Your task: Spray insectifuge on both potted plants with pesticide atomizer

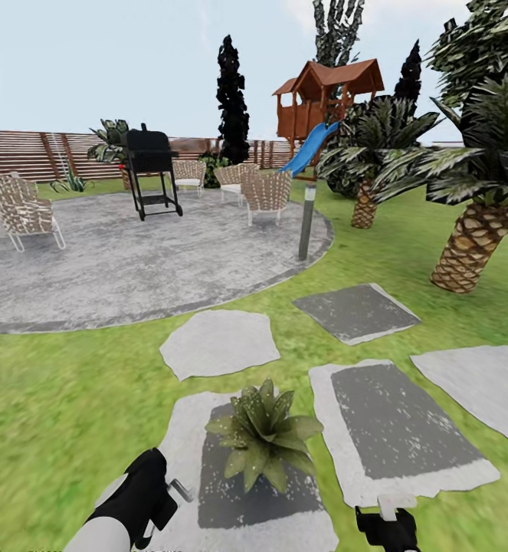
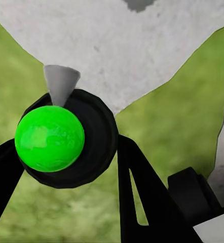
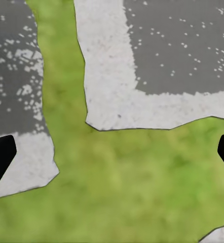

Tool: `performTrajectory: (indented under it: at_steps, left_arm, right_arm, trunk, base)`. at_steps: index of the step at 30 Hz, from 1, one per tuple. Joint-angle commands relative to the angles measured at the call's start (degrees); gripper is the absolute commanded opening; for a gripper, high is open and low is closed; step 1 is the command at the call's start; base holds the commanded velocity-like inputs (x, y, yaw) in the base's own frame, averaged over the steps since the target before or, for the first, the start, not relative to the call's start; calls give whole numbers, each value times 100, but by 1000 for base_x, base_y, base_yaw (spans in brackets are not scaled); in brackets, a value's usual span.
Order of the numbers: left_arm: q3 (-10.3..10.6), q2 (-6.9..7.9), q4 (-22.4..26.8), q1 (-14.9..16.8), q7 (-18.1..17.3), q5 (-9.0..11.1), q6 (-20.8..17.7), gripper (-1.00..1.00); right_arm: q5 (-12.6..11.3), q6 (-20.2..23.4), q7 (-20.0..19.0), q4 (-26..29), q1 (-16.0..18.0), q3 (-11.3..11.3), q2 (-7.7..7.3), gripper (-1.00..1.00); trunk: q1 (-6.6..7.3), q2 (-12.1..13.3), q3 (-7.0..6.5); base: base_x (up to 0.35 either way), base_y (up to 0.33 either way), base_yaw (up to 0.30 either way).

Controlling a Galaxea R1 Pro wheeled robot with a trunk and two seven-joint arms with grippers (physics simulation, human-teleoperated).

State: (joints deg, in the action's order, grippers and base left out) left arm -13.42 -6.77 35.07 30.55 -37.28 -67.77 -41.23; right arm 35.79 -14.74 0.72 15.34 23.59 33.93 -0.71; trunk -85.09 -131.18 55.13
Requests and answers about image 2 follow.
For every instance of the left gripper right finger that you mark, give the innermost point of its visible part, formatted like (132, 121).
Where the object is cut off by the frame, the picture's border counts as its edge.
(167, 223)

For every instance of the insectifuge atomizer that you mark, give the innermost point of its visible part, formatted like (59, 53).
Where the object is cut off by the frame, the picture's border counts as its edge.
(68, 137)

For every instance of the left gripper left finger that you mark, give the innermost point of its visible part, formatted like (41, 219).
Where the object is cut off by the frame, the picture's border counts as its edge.
(11, 170)

